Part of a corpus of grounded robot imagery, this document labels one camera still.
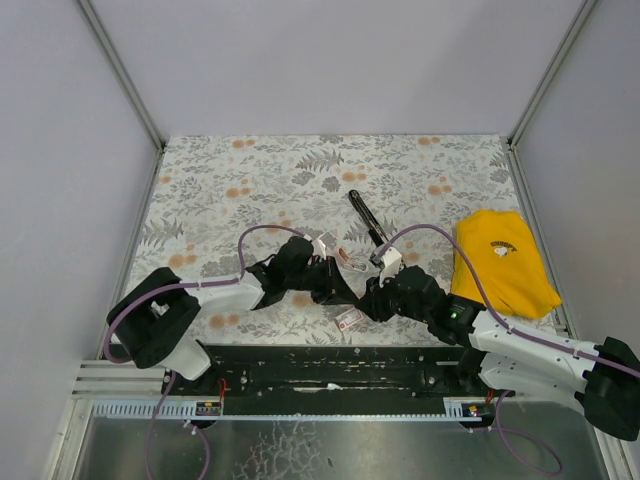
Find aluminium frame post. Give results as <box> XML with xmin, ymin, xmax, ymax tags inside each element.
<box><xmin>506</xmin><ymin>0</ymin><xmax>600</xmax><ymax>151</ymax></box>
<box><xmin>74</xmin><ymin>0</ymin><xmax>166</xmax><ymax>151</ymax></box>

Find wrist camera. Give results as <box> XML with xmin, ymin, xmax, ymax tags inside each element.
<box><xmin>312</xmin><ymin>232</ymin><xmax>336</xmax><ymax>259</ymax></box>
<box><xmin>370</xmin><ymin>247</ymin><xmax>402</xmax><ymax>284</ymax></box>

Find white slotted cable duct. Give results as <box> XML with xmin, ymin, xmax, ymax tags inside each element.
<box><xmin>93</xmin><ymin>399</ymin><xmax>493</xmax><ymax>424</ymax></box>

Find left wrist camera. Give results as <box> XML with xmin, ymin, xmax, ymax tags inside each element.
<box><xmin>312</xmin><ymin>232</ymin><xmax>336</xmax><ymax>259</ymax></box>

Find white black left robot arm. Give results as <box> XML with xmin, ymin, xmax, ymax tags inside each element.
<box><xmin>103</xmin><ymin>236</ymin><xmax>358</xmax><ymax>381</ymax></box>

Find yellow Snoopy cloth pouch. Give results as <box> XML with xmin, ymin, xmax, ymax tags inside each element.
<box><xmin>451</xmin><ymin>210</ymin><xmax>562</xmax><ymax>320</ymax></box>

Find small pink white stapler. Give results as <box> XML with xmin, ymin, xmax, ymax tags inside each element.
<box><xmin>334</xmin><ymin>247</ymin><xmax>368</xmax><ymax>273</ymax></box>

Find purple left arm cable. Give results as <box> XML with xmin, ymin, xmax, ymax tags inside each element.
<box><xmin>102</xmin><ymin>224</ymin><xmax>314</xmax><ymax>480</ymax></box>

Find floral patterned table mat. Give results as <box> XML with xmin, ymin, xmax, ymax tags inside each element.
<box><xmin>108</xmin><ymin>133</ymin><xmax>561</xmax><ymax>347</ymax></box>

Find red white staple box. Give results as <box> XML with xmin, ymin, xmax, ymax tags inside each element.
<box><xmin>335</xmin><ymin>308</ymin><xmax>364</xmax><ymax>332</ymax></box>

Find aluminium frame post left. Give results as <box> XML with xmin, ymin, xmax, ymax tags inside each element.
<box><xmin>74</xmin><ymin>0</ymin><xmax>166</xmax><ymax>151</ymax></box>

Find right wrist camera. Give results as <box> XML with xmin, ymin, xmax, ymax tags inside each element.
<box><xmin>370</xmin><ymin>247</ymin><xmax>402</xmax><ymax>284</ymax></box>

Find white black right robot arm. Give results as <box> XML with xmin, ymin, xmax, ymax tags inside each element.
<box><xmin>356</xmin><ymin>266</ymin><xmax>639</xmax><ymax>441</ymax></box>

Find aluminium frame post right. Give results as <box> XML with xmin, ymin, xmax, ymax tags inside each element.
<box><xmin>506</xmin><ymin>0</ymin><xmax>600</xmax><ymax>151</ymax></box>

